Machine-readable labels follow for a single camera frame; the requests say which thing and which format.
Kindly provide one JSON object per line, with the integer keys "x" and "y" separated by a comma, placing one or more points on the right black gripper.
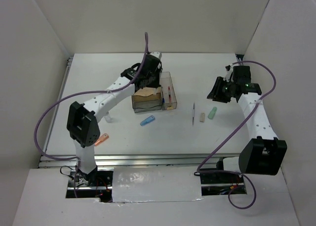
{"x": 216, "y": 93}

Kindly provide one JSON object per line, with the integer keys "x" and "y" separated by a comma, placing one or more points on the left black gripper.
{"x": 157, "y": 84}

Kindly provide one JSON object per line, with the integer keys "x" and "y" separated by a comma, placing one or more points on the red gel pen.
{"x": 169, "y": 94}

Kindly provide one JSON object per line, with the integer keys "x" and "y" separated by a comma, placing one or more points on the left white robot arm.
{"x": 83, "y": 119}

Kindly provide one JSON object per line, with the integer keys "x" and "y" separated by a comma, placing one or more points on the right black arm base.
{"x": 218, "y": 178}

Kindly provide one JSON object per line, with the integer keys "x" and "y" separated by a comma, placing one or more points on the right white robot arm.
{"x": 264, "y": 153}

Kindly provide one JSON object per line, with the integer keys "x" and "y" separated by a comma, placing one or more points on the tiered clear stationery organizer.
{"x": 147, "y": 99}

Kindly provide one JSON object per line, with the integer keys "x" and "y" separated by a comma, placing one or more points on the beige eraser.
{"x": 202, "y": 117}

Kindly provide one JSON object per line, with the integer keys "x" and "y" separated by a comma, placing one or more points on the clear pen tray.
{"x": 165, "y": 81}

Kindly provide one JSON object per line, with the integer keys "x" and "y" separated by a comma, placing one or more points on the blue transparent case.
{"x": 147, "y": 120}

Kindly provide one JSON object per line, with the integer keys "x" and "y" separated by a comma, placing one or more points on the small blue cap bottle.
{"x": 108, "y": 118}

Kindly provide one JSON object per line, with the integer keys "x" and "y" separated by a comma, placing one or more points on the orange transparent case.
{"x": 101, "y": 139}

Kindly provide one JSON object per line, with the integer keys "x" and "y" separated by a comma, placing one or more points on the white foil sheet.
{"x": 155, "y": 184}

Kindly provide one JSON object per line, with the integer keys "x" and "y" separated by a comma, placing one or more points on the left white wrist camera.
{"x": 157, "y": 55}

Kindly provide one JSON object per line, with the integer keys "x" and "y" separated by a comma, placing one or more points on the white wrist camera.
{"x": 157, "y": 55}
{"x": 229, "y": 68}

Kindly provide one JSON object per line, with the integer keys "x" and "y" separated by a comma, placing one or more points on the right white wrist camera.
{"x": 229, "y": 68}

